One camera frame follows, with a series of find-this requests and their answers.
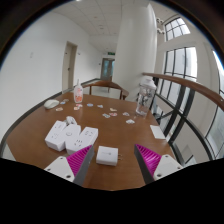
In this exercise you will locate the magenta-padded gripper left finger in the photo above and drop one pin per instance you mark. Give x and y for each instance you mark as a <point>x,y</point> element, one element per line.
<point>63,168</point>

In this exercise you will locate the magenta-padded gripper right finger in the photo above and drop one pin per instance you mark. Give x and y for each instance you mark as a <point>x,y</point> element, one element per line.
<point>163,166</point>

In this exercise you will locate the white charger block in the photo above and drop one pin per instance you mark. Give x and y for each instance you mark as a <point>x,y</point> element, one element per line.
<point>107,155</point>

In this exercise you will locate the white power strip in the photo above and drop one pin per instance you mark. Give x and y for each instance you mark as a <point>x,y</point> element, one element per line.
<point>55,135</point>
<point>81,140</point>

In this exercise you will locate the white paper card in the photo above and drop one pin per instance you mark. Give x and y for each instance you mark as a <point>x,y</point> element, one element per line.
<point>157,132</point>

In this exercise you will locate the white plug adapter block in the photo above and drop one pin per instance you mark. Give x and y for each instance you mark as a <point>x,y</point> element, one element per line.
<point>70,133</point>

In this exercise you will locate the small printed sticker card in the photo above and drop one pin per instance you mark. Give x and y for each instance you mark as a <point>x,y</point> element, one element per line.
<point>125,114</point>
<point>90,104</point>
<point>106,115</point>
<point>113,114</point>
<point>113,109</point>
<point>79,105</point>
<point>62,102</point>
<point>66,100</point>
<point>76,108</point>
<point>100,106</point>
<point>59,109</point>
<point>130,121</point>

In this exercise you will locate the white computer mouse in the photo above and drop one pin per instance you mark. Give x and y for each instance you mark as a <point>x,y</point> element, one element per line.
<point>51,104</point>

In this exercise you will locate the clear plastic drink bottle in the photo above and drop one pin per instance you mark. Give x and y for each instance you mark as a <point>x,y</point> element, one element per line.
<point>145,98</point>

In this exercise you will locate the white pump bottle orange label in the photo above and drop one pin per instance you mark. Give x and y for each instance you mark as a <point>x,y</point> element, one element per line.
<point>78,93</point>

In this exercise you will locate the wooden-topped black railing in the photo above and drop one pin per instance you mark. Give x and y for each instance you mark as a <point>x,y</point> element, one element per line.
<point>186,85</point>

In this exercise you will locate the brown wooden chair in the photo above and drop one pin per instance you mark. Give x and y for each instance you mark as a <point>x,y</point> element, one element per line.
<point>106,85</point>

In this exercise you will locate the beige side door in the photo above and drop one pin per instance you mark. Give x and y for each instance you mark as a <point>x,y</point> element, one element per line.
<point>69,66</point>

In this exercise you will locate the grey double door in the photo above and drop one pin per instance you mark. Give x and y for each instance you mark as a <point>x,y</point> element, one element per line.
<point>107,69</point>

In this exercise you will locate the green exit sign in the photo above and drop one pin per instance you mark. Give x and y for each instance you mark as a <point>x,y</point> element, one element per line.
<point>111,52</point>

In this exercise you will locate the large glass window wall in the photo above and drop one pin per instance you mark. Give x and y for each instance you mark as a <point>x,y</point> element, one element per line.
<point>181,63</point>

